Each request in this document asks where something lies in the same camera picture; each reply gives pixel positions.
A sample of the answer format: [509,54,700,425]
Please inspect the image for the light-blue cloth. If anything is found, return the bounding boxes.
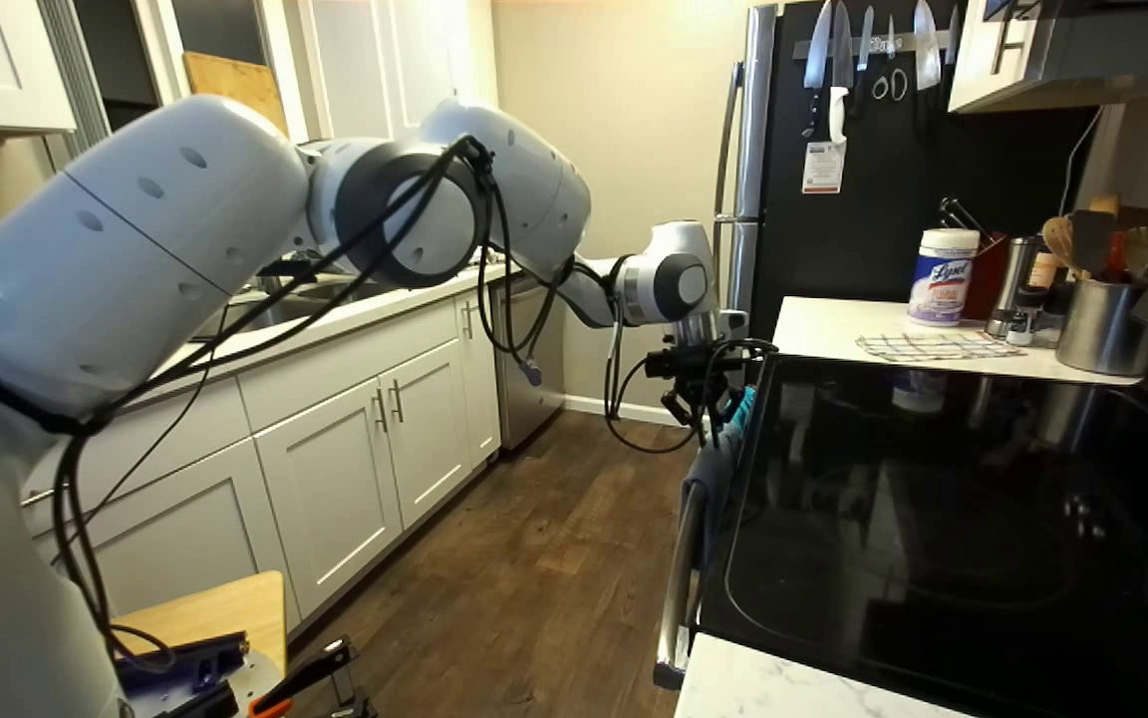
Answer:
[682,433,743,507]

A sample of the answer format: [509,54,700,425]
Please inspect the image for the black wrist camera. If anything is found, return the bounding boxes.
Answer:
[640,342,696,387]

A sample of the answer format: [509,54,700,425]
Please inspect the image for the white patterned counter mat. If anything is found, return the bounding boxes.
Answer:
[852,327,1024,373]

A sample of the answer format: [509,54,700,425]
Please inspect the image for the white upper cabinet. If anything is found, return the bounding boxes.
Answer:
[943,0,1148,120]

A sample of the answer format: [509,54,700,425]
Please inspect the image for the white wipes canister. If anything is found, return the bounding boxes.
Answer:
[903,224,986,327]

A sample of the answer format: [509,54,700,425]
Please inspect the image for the wooden spoon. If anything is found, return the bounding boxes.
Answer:
[1038,209,1100,281]

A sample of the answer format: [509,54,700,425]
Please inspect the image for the orange black clamp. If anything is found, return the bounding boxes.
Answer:
[246,635,359,718]

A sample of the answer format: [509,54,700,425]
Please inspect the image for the white sink base cabinet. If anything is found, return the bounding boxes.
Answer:
[13,256,567,631]

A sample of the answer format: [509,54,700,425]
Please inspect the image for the stainless dishwasher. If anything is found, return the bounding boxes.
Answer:
[494,281,573,459]

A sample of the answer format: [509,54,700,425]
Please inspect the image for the black spatula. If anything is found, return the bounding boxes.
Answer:
[1072,200,1148,286]

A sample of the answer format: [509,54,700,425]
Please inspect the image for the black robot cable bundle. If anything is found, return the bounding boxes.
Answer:
[44,131,743,659]

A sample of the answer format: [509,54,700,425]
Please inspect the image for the black purple mounting block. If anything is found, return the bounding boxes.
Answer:
[112,631,255,718]

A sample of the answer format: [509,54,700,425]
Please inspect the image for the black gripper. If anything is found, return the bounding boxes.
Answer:
[666,335,751,452]

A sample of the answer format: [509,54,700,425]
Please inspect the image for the kitchen scissors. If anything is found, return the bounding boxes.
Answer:
[866,64,913,107]

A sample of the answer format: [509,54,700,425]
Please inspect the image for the silver oven door handle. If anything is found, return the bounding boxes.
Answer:
[650,478,712,694]

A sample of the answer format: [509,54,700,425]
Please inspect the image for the small glass shaker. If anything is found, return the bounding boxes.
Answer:
[987,301,1059,342]

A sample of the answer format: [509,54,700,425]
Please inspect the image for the brown spice bottle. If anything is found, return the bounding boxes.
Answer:
[962,236,1011,323]

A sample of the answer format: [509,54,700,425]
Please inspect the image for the metal utensil holder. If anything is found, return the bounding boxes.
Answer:
[1056,276,1148,378]

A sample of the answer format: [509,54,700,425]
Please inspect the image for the paper tag on refrigerator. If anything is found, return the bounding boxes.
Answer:
[796,137,852,202]

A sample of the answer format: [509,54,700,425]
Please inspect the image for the bright blue striped towel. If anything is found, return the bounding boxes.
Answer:
[725,378,764,443]

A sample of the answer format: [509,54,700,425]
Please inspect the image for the white framed window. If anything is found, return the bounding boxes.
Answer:
[40,0,314,143]

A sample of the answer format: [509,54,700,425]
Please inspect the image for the black stainless refrigerator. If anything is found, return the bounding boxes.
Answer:
[709,0,1100,407]

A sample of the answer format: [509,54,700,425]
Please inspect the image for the steel pepper grinder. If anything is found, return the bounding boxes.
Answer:
[1002,230,1046,323]

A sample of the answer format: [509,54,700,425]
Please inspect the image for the steel kitchen knife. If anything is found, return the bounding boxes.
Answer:
[852,4,880,79]
[910,0,947,95]
[802,0,841,95]

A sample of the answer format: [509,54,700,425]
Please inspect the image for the black glass-top stove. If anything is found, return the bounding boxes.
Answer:
[696,212,1148,718]

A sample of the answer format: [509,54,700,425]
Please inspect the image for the wooden cutting board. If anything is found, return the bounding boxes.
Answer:
[185,48,295,140]

